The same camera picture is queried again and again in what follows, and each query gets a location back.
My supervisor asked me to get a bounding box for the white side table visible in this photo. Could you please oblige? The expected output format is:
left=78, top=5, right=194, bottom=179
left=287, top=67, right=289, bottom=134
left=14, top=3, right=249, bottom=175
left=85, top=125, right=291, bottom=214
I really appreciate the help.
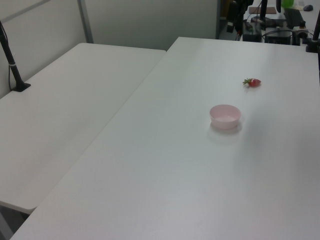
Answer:
left=0, top=42, right=168, bottom=215

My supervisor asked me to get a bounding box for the black monitor stand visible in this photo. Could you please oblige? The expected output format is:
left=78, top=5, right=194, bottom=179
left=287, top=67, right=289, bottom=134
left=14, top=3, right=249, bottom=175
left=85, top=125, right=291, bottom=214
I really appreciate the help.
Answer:
left=250, top=0, right=273, bottom=25

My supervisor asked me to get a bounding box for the pink plastic bowl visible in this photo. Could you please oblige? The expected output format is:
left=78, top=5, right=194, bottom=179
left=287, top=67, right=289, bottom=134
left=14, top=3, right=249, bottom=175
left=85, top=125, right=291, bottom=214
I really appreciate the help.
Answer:
left=209, top=104, right=242, bottom=130

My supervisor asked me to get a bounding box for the black pole with table clamp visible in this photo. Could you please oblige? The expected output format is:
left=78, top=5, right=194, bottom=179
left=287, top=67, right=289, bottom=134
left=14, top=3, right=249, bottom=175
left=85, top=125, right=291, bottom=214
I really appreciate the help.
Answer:
left=305, top=0, right=320, bottom=54

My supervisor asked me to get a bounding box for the brown wooden board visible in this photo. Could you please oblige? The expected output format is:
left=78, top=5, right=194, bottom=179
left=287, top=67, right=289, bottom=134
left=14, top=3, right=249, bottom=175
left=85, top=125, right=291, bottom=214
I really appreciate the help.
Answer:
left=248, top=6, right=277, bottom=15

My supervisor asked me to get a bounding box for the black camera pole with base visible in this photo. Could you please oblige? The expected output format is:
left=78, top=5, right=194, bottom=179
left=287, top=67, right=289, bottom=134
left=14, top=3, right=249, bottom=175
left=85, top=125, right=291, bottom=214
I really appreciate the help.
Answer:
left=0, top=19, right=32, bottom=93

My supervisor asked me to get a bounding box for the red strawberry with green leaves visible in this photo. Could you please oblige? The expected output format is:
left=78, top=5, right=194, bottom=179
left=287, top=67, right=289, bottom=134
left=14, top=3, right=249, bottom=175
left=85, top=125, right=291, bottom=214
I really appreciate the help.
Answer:
left=242, top=77, right=262, bottom=88

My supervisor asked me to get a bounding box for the black electronics box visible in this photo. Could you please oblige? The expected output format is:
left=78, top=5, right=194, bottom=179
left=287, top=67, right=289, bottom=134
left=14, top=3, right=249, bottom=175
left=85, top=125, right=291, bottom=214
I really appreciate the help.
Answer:
left=242, top=21, right=262, bottom=42
left=264, top=29, right=294, bottom=45

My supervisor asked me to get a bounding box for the black device with cables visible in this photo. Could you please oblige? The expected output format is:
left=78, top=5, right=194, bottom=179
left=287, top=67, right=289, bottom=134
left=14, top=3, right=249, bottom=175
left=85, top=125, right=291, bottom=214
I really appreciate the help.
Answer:
left=226, top=0, right=251, bottom=41

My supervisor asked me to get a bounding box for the grey metal partition post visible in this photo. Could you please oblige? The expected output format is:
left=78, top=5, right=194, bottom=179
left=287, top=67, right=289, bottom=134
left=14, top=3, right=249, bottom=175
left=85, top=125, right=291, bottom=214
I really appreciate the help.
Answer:
left=77, top=0, right=94, bottom=44

